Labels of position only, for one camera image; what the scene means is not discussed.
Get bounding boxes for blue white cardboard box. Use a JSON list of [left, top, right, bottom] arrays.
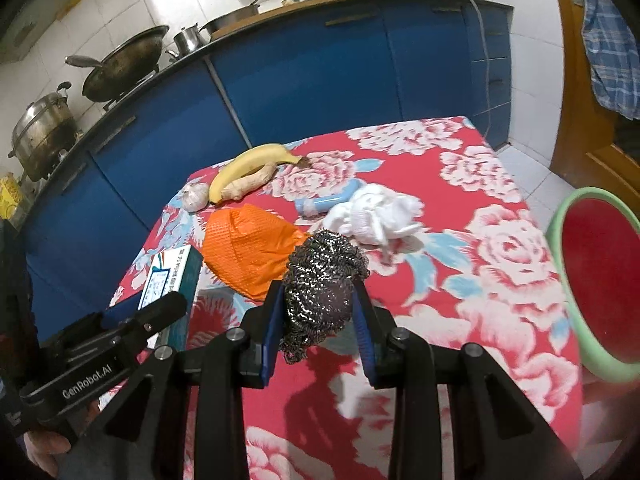
[[138, 244, 203, 351]]

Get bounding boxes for orange mesh net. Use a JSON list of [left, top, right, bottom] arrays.
[[202, 204, 308, 302]]

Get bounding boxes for steel wool scrubber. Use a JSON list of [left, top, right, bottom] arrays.
[[280, 230, 369, 364]]

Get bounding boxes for light blue curved pipe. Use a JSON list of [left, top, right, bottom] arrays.
[[294, 179, 362, 218]]

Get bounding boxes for white cloth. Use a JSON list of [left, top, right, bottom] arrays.
[[322, 183, 424, 259]]

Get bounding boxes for red green trash basin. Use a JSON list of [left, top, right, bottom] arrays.
[[547, 186, 639, 384]]

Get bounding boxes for blue kitchen cabinets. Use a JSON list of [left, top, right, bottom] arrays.
[[21, 0, 512, 339]]

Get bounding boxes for person left hand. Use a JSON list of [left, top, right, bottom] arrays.
[[24, 400, 101, 478]]

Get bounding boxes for garlic bulb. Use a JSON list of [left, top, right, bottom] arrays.
[[179, 182, 209, 214]]

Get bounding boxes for ginger root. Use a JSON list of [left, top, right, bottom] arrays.
[[221, 162, 277, 202]]

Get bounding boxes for red floral tablecloth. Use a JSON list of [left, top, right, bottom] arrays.
[[96, 116, 586, 480]]

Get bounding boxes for yellow banana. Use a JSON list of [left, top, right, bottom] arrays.
[[208, 143, 310, 204]]

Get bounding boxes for steel stock pot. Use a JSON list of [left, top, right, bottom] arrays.
[[8, 81, 78, 182]]

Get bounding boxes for wooden door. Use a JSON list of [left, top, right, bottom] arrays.
[[551, 0, 639, 212]]

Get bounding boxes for black wok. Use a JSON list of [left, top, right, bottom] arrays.
[[65, 25, 169, 103]]

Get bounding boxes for small steel cup pot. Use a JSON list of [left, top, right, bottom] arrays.
[[166, 24, 205, 62]]

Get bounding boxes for steel frying pan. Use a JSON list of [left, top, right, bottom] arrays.
[[200, 0, 262, 36]]

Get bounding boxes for blue plaid shirt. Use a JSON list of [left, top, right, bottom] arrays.
[[582, 0, 639, 120]]

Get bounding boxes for white power cord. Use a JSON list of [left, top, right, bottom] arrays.
[[429, 0, 494, 141]]

